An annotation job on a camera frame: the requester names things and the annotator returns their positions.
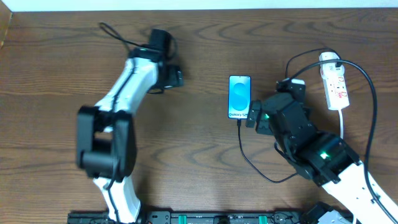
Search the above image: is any black USB charging cable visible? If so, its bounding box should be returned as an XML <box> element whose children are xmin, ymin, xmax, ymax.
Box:
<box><xmin>236</xmin><ymin>47</ymin><xmax>343</xmax><ymax>184</ymax></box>

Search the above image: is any white USB charger adapter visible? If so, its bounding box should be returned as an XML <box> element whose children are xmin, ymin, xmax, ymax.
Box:
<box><xmin>319</xmin><ymin>52</ymin><xmax>345</xmax><ymax>80</ymax></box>

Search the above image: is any blue smartphone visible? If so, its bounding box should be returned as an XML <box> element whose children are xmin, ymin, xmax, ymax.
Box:
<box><xmin>228</xmin><ymin>75</ymin><xmax>251</xmax><ymax>119</ymax></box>

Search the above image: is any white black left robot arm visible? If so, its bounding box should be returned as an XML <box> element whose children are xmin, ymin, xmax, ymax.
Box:
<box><xmin>76</xmin><ymin>29</ymin><xmax>183</xmax><ymax>223</ymax></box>

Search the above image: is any white power strip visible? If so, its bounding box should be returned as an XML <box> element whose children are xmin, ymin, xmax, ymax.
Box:
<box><xmin>322</xmin><ymin>76</ymin><xmax>349</xmax><ymax>111</ymax></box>

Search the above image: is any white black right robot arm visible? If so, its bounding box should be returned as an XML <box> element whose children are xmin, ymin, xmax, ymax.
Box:
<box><xmin>246</xmin><ymin>93</ymin><xmax>397</xmax><ymax>223</ymax></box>

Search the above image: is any white power strip cord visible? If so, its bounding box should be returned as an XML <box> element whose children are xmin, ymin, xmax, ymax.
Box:
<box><xmin>337</xmin><ymin>108</ymin><xmax>345</xmax><ymax>139</ymax></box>

